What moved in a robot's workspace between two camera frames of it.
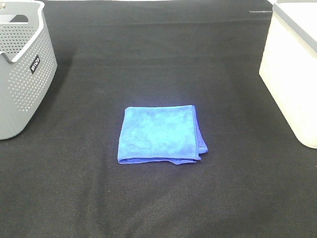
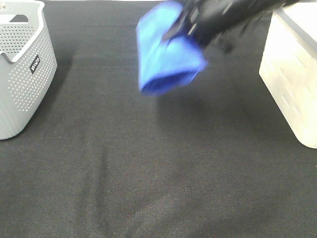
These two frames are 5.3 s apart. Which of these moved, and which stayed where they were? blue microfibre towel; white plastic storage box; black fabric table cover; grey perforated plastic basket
Moved: blue microfibre towel
Stayed: white plastic storage box; black fabric table cover; grey perforated plastic basket
